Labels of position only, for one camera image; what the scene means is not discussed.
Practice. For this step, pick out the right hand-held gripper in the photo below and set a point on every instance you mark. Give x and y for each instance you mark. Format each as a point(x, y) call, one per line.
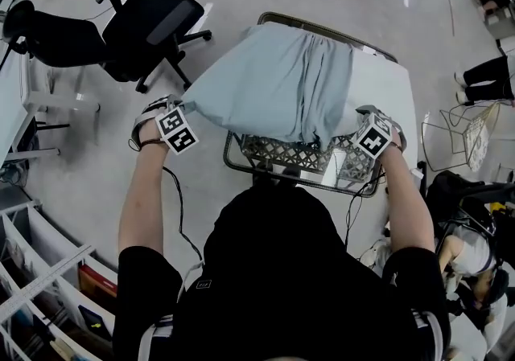
point(372, 138)

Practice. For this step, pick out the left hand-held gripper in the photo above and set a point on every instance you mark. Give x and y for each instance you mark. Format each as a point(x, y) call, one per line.
point(177, 132)

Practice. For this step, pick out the white pillow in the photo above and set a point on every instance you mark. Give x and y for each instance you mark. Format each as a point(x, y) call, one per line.
point(382, 86)

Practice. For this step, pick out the light blue pillowcase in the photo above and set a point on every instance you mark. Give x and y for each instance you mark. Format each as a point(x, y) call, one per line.
point(261, 82)

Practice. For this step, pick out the person's right forearm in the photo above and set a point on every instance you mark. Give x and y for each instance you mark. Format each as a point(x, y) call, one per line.
point(406, 198)

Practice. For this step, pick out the person's left forearm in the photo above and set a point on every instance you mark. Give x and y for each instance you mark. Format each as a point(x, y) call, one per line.
point(141, 198)

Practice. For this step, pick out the dark wrist band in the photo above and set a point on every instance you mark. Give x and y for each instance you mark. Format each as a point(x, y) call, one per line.
point(151, 143)
point(397, 146)

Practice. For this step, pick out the white paper card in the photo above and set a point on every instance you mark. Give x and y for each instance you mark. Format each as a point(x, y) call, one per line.
point(368, 50)

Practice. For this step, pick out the black office chair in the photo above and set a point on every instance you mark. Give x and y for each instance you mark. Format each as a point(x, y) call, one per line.
point(149, 17)
point(60, 42)
point(454, 190)

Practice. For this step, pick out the white power strip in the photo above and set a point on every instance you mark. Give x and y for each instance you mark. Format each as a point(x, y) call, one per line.
point(372, 253)

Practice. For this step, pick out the white desk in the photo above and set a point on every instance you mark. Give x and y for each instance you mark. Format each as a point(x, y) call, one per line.
point(10, 110)

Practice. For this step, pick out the person's black shirt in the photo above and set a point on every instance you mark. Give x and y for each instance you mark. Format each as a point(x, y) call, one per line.
point(281, 291)

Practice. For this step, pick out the white shelf unit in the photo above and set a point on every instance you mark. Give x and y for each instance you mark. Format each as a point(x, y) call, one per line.
point(44, 281)

